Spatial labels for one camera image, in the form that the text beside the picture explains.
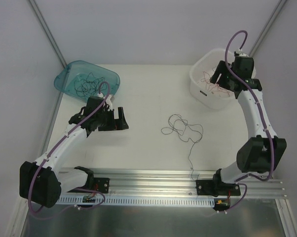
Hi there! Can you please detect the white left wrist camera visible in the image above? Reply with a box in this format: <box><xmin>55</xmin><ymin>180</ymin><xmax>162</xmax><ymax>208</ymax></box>
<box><xmin>97</xmin><ymin>93</ymin><xmax>114</xmax><ymax>111</ymax></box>

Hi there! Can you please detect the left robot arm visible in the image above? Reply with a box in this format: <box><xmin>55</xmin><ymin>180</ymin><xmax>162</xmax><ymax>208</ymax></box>
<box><xmin>19</xmin><ymin>96</ymin><xmax>129</xmax><ymax>208</ymax></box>

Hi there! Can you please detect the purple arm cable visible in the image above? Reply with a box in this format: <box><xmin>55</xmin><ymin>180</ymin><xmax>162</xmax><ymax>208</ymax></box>
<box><xmin>27</xmin><ymin>81</ymin><xmax>112</xmax><ymax>219</ymax></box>
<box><xmin>224</xmin><ymin>30</ymin><xmax>275</xmax><ymax>182</ymax></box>

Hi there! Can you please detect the white plastic basket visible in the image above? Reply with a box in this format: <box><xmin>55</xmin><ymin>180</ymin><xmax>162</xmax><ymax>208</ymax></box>
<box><xmin>189</xmin><ymin>48</ymin><xmax>257</xmax><ymax>111</ymax></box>

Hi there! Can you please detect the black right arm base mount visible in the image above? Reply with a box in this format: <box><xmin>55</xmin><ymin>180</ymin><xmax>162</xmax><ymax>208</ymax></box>
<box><xmin>195</xmin><ymin>179</ymin><xmax>241</xmax><ymax>197</ymax></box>

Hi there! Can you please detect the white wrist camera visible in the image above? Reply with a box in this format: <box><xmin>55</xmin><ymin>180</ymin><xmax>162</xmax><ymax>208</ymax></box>
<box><xmin>234</xmin><ymin>49</ymin><xmax>249</xmax><ymax>57</ymax></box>
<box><xmin>97</xmin><ymin>93</ymin><xmax>114</xmax><ymax>111</ymax></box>

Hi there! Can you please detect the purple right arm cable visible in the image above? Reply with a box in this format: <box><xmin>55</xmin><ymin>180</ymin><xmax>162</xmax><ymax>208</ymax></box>
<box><xmin>224</xmin><ymin>30</ymin><xmax>275</xmax><ymax>182</ymax></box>

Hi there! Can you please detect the white slotted cable duct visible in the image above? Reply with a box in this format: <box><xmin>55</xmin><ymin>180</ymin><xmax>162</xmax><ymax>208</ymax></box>
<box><xmin>56</xmin><ymin>194</ymin><xmax>215</xmax><ymax>208</ymax></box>

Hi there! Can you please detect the red and black wire tangle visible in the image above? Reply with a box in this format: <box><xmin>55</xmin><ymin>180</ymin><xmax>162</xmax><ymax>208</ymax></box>
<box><xmin>160</xmin><ymin>113</ymin><xmax>204</xmax><ymax>182</ymax></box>

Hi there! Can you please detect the aluminium frame rail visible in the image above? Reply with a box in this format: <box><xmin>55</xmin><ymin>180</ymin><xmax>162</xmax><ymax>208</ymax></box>
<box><xmin>92</xmin><ymin>168</ymin><xmax>289</xmax><ymax>199</ymax></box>

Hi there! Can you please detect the teal transparent plastic tray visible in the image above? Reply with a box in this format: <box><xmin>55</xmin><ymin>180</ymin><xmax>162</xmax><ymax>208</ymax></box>
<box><xmin>54</xmin><ymin>60</ymin><xmax>120</xmax><ymax>102</ymax></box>

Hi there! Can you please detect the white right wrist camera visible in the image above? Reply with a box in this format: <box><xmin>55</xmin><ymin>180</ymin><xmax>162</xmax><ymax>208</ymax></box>
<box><xmin>234</xmin><ymin>49</ymin><xmax>249</xmax><ymax>57</ymax></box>

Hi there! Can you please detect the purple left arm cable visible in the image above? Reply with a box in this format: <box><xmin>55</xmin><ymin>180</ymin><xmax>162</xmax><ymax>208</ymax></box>
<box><xmin>27</xmin><ymin>81</ymin><xmax>112</xmax><ymax>219</ymax></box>

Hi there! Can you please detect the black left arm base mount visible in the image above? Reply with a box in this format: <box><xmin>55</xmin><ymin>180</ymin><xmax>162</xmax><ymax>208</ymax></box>
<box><xmin>74</xmin><ymin>166</ymin><xmax>110</xmax><ymax>194</ymax></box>

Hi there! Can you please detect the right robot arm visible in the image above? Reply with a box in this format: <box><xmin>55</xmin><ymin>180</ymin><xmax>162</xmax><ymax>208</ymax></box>
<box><xmin>210</xmin><ymin>55</ymin><xmax>287</xmax><ymax>195</ymax></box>

